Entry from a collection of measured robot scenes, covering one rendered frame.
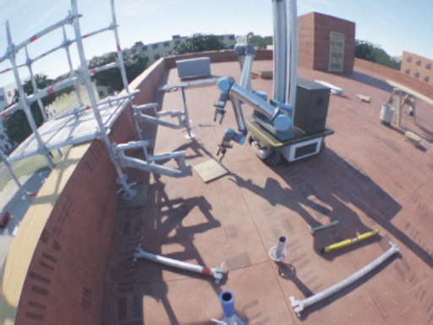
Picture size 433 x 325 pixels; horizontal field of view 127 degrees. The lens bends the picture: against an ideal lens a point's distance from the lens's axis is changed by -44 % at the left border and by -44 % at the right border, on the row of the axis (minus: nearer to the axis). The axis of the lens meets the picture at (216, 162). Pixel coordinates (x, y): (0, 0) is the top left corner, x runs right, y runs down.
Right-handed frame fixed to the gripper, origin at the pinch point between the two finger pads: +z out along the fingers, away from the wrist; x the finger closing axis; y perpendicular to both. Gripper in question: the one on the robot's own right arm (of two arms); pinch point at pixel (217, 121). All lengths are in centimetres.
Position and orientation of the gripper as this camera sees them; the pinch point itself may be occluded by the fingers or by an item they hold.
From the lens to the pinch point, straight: 211.3
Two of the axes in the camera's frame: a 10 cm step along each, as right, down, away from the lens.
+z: -2.4, 9.2, 3.1
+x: -4.5, -3.8, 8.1
